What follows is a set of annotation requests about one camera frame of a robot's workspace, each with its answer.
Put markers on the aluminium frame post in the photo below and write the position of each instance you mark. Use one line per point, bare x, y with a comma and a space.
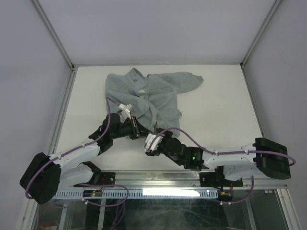
52, 33
260, 33

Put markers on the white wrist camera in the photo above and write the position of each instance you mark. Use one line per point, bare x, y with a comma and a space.
151, 142
126, 110

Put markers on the right aluminium frame post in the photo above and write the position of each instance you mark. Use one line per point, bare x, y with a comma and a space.
260, 33

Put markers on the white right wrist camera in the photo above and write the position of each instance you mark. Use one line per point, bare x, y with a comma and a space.
151, 142

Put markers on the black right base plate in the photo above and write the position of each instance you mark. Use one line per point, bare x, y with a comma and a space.
217, 179

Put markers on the black yellow connector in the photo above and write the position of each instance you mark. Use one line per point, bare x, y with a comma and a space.
225, 196

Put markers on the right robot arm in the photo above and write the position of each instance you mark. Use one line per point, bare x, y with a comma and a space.
263, 157

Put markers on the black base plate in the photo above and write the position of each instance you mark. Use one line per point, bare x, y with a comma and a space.
217, 179
100, 179

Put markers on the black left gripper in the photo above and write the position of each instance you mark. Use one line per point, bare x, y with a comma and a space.
138, 131

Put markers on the aluminium front rail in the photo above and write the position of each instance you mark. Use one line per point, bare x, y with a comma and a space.
184, 179

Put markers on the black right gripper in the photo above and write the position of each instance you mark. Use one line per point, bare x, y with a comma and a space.
168, 136

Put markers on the grey slotted cable duct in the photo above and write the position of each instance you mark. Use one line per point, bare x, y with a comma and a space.
151, 193

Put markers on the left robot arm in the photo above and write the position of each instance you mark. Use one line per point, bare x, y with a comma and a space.
48, 174

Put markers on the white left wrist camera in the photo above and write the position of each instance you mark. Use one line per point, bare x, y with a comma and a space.
126, 110

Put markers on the left aluminium frame post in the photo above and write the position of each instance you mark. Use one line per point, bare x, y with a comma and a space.
52, 33

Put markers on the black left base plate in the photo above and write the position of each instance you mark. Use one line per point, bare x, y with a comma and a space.
100, 179

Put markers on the grey zip-up jacket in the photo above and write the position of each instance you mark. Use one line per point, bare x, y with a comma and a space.
154, 97

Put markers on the small electronics board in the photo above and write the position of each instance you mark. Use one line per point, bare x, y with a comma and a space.
93, 193

